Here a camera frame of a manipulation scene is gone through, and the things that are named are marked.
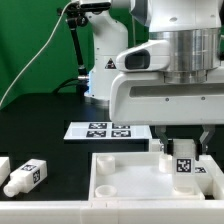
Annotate black cables at base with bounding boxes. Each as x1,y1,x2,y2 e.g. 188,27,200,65
51,77,88,95

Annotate white cable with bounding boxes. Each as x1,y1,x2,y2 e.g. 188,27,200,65
0,0,80,109

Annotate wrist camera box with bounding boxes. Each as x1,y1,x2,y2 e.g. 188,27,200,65
116,40,170,72

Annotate white marker base plate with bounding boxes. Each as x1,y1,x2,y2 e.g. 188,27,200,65
64,122,152,140

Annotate white U-shaped fixture wall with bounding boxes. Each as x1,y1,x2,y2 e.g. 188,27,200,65
0,152,224,224

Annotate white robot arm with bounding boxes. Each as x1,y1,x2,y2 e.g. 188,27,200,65
109,0,224,159

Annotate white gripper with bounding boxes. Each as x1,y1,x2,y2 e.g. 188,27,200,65
109,70,224,160

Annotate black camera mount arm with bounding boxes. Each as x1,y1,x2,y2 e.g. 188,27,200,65
57,2,88,80

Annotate white square tabletop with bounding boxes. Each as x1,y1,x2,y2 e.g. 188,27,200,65
88,152,205,201

